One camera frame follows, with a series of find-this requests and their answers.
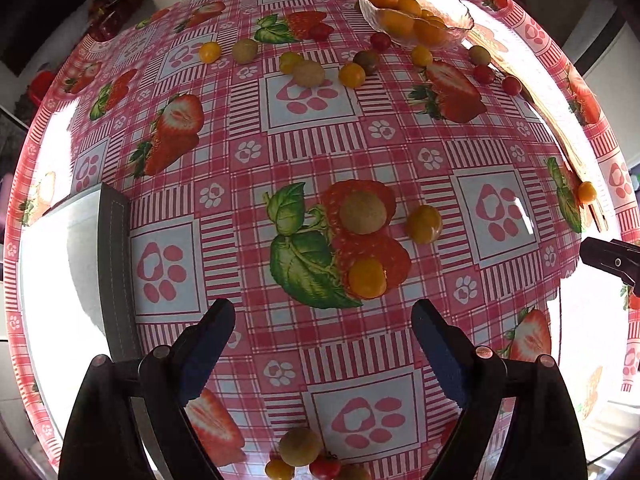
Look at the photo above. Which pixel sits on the red cherry tomato by stick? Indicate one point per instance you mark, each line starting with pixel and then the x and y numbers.
pixel 483 74

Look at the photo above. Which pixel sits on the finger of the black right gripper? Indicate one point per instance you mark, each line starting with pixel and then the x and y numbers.
pixel 614 257

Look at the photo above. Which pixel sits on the red cherry tomato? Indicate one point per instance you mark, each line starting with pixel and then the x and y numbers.
pixel 326 466
pixel 511 85
pixel 380 42
pixel 483 74

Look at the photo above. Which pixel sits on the yellow tomato far left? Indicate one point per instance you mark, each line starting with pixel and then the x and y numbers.
pixel 210 52

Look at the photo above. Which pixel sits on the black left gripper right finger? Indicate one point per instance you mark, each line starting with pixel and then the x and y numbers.
pixel 543 439

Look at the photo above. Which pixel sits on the brownish green fruit far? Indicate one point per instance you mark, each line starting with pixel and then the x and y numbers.
pixel 244 51

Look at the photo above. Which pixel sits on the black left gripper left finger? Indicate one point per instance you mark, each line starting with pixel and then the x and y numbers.
pixel 102 439

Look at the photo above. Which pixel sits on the dark red tomato far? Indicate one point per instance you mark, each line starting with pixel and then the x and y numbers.
pixel 320 32

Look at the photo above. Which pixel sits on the tan fruit by stick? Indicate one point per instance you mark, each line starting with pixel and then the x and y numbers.
pixel 479 56

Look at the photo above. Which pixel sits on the red cherry tomato near bowl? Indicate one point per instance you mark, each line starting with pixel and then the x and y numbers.
pixel 380 42

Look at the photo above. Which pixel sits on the yellow tomato below bowl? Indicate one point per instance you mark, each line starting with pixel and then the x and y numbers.
pixel 421 56

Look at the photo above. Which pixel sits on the orange-yellow tomato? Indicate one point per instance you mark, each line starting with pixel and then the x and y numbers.
pixel 367 278

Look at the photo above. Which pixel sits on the clear glass fruit bowl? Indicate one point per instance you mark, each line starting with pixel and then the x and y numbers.
pixel 437 24

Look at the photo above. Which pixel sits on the red cherry tomato bottom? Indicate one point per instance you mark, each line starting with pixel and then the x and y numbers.
pixel 326 466

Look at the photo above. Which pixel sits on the yellow tomato far middle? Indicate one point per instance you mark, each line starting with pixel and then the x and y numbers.
pixel 288 61

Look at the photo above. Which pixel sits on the yellow-orange tomato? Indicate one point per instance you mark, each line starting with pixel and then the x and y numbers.
pixel 423 224

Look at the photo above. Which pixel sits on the yellow tomato bottom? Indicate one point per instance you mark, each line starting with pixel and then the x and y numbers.
pixel 277 469

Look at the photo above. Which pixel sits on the white rectangular tray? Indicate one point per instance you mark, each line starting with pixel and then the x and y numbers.
pixel 74 292

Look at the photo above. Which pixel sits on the small orange tomato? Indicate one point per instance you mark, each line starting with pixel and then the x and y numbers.
pixel 586 193

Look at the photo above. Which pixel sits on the dark brown tomato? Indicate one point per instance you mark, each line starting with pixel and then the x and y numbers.
pixel 368 60

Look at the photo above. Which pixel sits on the brown-green round fruit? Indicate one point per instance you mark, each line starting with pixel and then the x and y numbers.
pixel 362 213

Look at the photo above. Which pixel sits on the yellow tomato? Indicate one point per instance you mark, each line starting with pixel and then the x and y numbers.
pixel 288 61
pixel 210 52
pixel 421 56
pixel 277 469

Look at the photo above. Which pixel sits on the orange tomato far middle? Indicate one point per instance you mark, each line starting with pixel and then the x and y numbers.
pixel 352 75

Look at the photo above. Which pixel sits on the red cherry tomato right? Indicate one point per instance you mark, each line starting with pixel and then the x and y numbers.
pixel 511 85

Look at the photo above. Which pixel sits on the tan round fruit far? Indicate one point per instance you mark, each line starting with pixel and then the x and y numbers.
pixel 308 74

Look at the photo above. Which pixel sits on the pink strawberry patterned tablecloth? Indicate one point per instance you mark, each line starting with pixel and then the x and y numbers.
pixel 234 177

